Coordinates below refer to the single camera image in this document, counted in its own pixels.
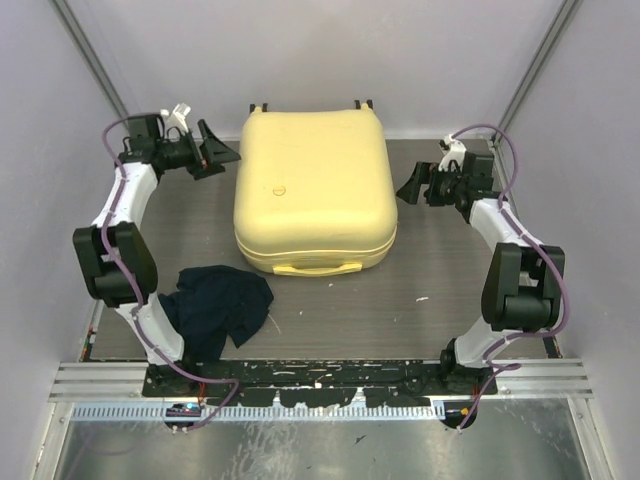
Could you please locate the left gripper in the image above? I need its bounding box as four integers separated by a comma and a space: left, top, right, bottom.
157, 120, 241, 180

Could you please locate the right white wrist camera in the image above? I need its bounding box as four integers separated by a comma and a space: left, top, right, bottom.
438, 134, 467, 172

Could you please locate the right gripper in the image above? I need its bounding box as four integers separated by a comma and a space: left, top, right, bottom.
397, 161, 468, 207

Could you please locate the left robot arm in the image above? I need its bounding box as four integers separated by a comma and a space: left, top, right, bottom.
72, 104, 240, 396

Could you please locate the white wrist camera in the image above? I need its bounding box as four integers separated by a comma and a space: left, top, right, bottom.
438, 134, 467, 172
159, 103, 191, 134

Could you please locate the dark navy garment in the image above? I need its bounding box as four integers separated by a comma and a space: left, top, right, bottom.
158, 265, 274, 363

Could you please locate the aluminium frame rail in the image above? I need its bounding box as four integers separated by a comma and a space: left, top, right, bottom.
49, 359, 592, 405

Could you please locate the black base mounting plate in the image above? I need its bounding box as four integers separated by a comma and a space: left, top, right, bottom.
141, 357, 498, 408

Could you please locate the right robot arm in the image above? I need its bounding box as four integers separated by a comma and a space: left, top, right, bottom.
396, 152, 566, 394

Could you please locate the yellow hard-shell suitcase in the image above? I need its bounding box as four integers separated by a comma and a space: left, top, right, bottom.
233, 100, 398, 277

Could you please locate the white slotted cable duct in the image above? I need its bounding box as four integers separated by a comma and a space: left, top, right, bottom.
71, 401, 445, 422

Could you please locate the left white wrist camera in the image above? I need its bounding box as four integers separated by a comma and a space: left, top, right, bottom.
159, 103, 191, 134

